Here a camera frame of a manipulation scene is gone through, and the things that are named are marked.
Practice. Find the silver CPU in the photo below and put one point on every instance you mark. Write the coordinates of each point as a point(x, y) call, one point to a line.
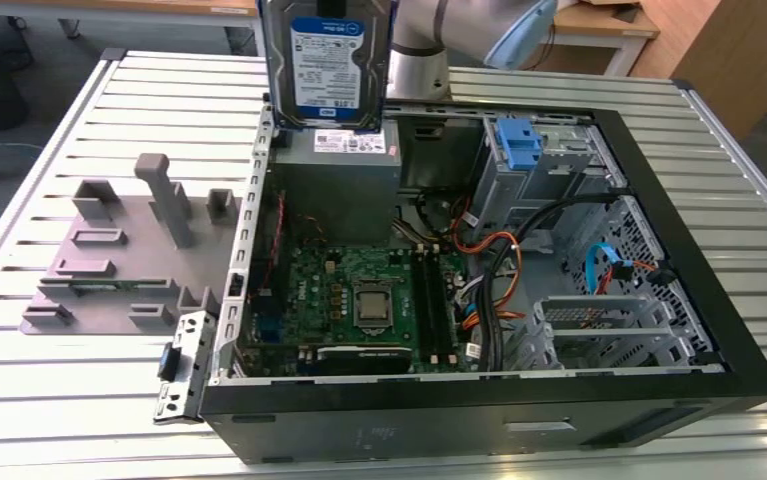
point(373, 306)

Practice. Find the green RAM stick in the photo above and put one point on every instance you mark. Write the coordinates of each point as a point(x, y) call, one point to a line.
point(113, 287)

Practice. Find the black graphics card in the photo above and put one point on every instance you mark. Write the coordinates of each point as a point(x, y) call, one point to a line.
point(364, 357)

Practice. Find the hard disk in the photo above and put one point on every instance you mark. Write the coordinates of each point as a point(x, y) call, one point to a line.
point(326, 65)

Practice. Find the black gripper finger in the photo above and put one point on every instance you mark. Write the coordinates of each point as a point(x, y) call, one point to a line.
point(333, 6)

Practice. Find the wooden cabinet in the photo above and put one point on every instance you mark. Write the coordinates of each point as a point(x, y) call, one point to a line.
point(737, 50)

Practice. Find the silver disk bay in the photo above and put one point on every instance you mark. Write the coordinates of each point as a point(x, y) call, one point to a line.
point(597, 302)

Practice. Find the silver optical drive cage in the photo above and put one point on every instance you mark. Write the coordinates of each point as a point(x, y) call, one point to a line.
point(557, 190)

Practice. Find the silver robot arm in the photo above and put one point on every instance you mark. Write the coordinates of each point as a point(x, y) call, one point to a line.
point(417, 65)

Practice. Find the silver expansion slot bracket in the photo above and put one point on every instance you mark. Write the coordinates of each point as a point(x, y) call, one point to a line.
point(197, 340)

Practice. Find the grey power supply unit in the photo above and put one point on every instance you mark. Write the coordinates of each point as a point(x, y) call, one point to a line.
point(337, 200)

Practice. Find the black open PC case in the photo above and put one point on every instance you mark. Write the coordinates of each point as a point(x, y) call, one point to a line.
point(424, 415)

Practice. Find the white framed wooden desk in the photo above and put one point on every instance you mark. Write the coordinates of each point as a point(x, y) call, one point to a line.
point(597, 25)
point(157, 12)

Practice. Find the green motherboard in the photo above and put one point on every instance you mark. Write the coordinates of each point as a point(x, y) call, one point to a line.
point(317, 270)

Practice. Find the blue plastic drive latch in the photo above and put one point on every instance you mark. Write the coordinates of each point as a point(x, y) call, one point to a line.
point(520, 145)

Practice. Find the CPU socket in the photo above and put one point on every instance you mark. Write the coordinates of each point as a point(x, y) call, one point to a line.
point(374, 331)

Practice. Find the grey parts rack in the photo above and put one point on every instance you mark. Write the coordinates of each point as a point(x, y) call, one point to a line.
point(123, 250)

